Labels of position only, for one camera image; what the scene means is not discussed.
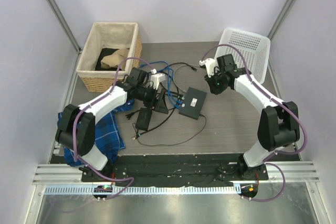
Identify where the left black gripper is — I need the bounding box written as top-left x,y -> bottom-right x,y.
136,84 -> 169,113

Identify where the black network switch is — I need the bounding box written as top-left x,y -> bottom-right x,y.
179,87 -> 207,120

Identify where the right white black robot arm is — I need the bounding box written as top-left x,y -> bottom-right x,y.
199,54 -> 300,179

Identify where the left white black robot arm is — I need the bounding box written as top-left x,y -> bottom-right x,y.
55,68 -> 168,182

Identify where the black power adapter brick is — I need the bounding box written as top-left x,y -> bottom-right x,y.
135,108 -> 152,131

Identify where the white plastic perforated basket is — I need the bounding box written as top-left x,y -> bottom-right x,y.
219,28 -> 270,84

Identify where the beige cloth in basket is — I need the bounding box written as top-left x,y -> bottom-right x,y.
100,48 -> 129,69

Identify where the blue plaid cloth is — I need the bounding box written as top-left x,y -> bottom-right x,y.
57,98 -> 135,167

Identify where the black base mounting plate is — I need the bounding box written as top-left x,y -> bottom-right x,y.
49,153 -> 301,185

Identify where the black cloth in basket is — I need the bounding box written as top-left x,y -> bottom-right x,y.
95,48 -> 129,71

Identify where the wicker basket with liner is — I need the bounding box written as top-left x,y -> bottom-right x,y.
77,22 -> 142,92

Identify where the black teal-tipped cable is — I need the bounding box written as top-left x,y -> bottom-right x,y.
131,95 -> 207,146

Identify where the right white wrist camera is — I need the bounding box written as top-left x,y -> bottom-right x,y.
199,58 -> 218,77

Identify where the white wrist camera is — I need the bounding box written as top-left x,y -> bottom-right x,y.
199,58 -> 218,77
149,69 -> 166,90

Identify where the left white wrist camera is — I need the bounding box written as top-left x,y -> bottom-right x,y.
149,69 -> 166,90

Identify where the black ethernet cable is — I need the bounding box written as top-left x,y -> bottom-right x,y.
164,62 -> 198,96

